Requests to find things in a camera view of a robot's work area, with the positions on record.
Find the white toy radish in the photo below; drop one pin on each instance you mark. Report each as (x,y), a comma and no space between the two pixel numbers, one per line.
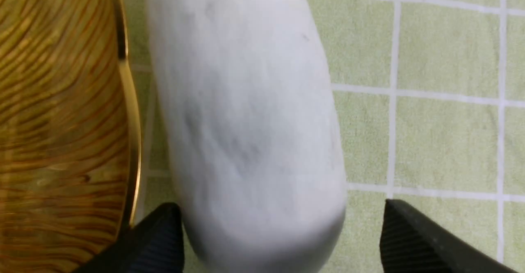
(252,131)

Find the amber ribbed plastic plate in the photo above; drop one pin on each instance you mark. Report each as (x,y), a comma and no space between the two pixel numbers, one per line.
(70,133)

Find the green checked tablecloth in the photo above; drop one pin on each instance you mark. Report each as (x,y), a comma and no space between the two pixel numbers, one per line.
(429,96)

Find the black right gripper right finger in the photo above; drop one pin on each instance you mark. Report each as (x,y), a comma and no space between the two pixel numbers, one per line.
(411,242)

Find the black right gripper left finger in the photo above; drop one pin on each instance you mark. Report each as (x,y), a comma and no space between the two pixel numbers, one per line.
(155,245)

